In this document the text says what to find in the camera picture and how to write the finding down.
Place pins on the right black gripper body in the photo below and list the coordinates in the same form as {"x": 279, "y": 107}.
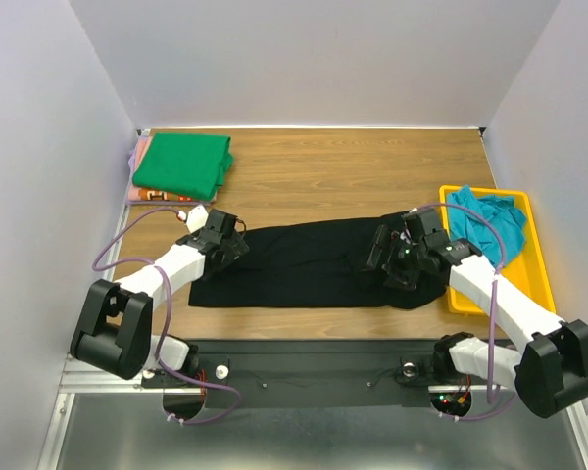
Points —
{"x": 392, "y": 257}

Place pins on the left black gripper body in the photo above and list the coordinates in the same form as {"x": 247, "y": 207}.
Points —
{"x": 233, "y": 249}

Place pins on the black polo shirt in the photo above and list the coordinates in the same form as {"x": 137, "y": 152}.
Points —
{"x": 311, "y": 265}

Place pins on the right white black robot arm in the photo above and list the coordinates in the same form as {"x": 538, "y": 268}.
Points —
{"x": 527, "y": 325}

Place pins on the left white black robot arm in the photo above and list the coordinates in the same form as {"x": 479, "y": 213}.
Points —
{"x": 114, "y": 329}

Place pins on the crumpled teal t shirt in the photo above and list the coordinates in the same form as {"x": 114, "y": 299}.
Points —
{"x": 500, "y": 212}

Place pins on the folded green t shirt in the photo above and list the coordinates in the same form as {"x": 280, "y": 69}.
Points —
{"x": 186, "y": 164}

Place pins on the folded orange patterned t shirt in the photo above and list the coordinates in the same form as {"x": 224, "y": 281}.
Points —
{"x": 138, "y": 195}

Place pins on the yellow plastic tray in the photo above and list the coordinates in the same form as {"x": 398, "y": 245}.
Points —
{"x": 527, "y": 270}

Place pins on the folded lilac t shirt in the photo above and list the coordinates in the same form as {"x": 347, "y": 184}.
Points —
{"x": 135, "y": 153}

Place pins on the folded pink t shirt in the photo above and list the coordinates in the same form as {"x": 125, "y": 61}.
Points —
{"x": 143, "y": 145}

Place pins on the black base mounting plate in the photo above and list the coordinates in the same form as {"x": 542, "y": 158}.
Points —
{"x": 323, "y": 373}

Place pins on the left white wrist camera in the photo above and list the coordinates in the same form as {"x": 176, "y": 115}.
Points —
{"x": 195, "y": 219}

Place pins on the aluminium extrusion rail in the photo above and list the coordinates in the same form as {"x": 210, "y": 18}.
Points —
{"x": 521, "y": 372}

